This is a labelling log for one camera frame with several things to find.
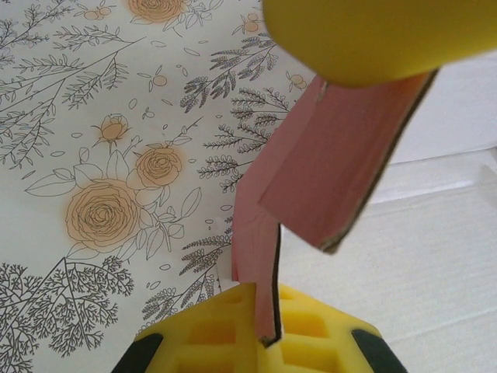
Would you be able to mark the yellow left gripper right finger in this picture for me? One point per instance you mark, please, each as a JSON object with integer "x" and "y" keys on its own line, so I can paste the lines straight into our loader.
{"x": 326, "y": 342}

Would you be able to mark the pink and white paper box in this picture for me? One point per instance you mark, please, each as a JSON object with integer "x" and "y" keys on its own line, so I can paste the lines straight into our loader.
{"x": 334, "y": 155}

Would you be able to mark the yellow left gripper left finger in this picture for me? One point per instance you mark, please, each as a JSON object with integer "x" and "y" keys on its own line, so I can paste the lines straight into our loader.
{"x": 209, "y": 334}

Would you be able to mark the floral print tablecloth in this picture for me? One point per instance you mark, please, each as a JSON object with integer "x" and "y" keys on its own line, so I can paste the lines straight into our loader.
{"x": 97, "y": 155}

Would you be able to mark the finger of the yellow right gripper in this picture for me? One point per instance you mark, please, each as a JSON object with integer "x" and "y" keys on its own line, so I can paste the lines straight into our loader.
{"x": 369, "y": 35}

